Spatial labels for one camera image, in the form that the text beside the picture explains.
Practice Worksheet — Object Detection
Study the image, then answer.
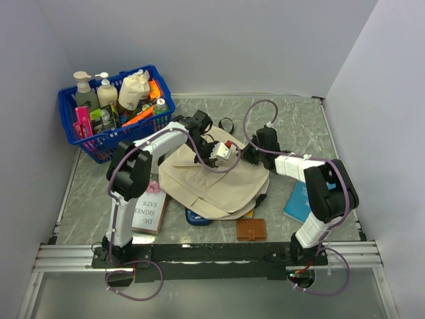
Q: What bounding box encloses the beige cloth pouch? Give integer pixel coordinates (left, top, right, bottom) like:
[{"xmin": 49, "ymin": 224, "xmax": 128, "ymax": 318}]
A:
[{"xmin": 118, "ymin": 69, "xmax": 150, "ymax": 111}]

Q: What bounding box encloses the cream pump bottle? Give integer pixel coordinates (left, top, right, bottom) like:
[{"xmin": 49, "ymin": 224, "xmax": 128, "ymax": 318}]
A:
[{"xmin": 96, "ymin": 72, "xmax": 118, "ymax": 107}]

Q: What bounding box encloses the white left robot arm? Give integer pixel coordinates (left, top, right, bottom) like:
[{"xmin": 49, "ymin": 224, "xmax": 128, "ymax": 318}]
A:
[{"xmin": 102, "ymin": 110, "xmax": 218, "ymax": 267}]

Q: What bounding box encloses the blue shark pencil case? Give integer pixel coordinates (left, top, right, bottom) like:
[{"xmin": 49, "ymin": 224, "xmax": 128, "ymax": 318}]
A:
[{"xmin": 185, "ymin": 208, "xmax": 212, "ymax": 227}]

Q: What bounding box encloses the blue plastic basket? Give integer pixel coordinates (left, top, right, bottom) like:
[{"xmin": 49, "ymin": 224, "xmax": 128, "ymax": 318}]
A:
[{"xmin": 58, "ymin": 64, "xmax": 175, "ymax": 163}]

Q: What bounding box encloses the orange package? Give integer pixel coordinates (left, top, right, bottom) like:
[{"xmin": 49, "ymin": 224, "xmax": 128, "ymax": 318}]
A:
[{"xmin": 122, "ymin": 80, "xmax": 165, "ymax": 127}]

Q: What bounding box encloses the black green box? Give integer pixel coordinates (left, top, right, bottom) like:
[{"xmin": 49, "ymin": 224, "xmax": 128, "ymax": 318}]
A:
[{"xmin": 89, "ymin": 104, "xmax": 121, "ymax": 135}]

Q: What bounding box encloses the orange treehouse book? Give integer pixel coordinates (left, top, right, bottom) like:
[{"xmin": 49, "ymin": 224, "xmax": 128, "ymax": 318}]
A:
[{"xmin": 243, "ymin": 209, "xmax": 255, "ymax": 219}]

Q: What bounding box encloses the blue thin booklet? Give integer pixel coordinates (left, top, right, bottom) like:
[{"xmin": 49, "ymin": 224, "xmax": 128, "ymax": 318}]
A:
[{"xmin": 283, "ymin": 181, "xmax": 311, "ymax": 223}]

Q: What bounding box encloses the beige canvas backpack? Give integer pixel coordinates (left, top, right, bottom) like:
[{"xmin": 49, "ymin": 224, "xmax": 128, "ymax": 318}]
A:
[{"xmin": 159, "ymin": 144, "xmax": 270, "ymax": 220}]

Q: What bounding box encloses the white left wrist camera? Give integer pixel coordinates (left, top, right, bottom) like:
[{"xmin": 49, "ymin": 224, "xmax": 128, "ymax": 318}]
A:
[{"xmin": 210, "ymin": 142, "xmax": 232, "ymax": 167}]

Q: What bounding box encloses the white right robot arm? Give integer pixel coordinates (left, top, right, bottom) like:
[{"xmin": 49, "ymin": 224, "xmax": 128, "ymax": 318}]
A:
[{"xmin": 241, "ymin": 126, "xmax": 359, "ymax": 265}]

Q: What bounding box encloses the aluminium rail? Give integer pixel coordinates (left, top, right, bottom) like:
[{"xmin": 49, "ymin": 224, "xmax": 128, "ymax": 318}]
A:
[{"xmin": 33, "ymin": 241, "xmax": 383, "ymax": 272}]

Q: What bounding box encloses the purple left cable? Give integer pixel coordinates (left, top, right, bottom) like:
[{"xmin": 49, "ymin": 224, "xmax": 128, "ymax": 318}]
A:
[{"xmin": 104, "ymin": 128, "xmax": 242, "ymax": 302}]

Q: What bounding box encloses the pink flower cover book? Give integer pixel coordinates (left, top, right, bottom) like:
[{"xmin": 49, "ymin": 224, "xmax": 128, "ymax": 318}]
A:
[{"xmin": 132, "ymin": 173, "xmax": 167, "ymax": 235}]

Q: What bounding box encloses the green pump bottle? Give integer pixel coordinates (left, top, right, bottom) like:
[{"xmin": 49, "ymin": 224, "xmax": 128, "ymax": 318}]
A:
[{"xmin": 73, "ymin": 71, "xmax": 100, "ymax": 112}]

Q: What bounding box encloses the brown leather wallet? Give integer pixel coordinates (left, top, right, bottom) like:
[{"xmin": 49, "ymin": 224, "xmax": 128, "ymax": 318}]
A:
[{"xmin": 236, "ymin": 219, "xmax": 267, "ymax": 241}]

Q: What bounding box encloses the pink box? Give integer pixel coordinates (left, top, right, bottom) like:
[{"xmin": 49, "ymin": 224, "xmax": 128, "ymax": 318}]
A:
[{"xmin": 73, "ymin": 106, "xmax": 93, "ymax": 139}]

